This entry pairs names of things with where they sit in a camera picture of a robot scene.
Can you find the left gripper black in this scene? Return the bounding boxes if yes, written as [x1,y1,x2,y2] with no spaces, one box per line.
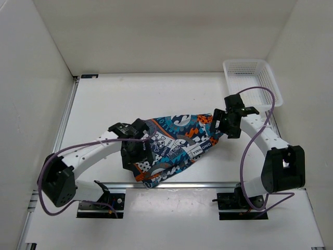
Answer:
[121,139,153,172]

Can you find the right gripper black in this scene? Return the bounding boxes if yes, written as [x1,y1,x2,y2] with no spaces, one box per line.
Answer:
[210,108,242,139]

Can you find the colourful patterned shorts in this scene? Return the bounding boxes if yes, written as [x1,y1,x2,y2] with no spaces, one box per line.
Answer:
[131,113,223,189]

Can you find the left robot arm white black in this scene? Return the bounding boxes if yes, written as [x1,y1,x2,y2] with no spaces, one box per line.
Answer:
[38,119,156,208]

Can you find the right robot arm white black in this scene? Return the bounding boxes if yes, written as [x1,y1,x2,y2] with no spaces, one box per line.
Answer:
[211,94,305,208]

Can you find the white plastic basket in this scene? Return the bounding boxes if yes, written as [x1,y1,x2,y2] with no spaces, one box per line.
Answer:
[223,59,283,112]

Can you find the black label tag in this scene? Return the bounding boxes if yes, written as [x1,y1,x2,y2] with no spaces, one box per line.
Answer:
[81,74,99,79]

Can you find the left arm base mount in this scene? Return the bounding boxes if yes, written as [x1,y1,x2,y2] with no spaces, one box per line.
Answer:
[73,180,125,219]

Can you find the aluminium rail front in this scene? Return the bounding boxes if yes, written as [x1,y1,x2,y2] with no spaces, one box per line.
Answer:
[104,182,240,190]

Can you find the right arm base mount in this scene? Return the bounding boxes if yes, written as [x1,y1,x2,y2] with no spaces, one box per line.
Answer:
[212,187,268,221]

